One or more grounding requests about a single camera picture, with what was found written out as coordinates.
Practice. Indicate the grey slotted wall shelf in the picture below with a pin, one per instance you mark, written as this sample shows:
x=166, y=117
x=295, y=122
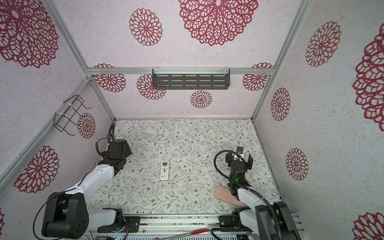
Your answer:
x=191, y=80

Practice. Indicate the red handled tongs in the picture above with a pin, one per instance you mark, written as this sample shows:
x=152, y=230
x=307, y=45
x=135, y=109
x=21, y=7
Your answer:
x=197, y=232

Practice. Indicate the pink rounded case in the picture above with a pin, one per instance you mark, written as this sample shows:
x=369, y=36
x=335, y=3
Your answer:
x=223, y=194

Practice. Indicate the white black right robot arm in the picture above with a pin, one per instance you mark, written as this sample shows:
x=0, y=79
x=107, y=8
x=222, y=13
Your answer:
x=267, y=221

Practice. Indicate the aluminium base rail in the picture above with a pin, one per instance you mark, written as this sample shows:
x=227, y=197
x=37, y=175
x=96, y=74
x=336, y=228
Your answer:
x=150, y=227

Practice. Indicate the white universal AC remote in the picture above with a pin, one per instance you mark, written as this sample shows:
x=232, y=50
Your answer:
x=164, y=175

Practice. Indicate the black wire wall rack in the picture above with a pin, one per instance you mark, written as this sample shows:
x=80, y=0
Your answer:
x=64, y=118

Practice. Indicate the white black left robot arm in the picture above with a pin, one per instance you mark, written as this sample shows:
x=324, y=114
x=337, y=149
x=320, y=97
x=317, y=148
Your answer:
x=66, y=215

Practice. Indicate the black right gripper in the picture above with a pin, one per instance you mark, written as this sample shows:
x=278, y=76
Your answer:
x=230, y=159

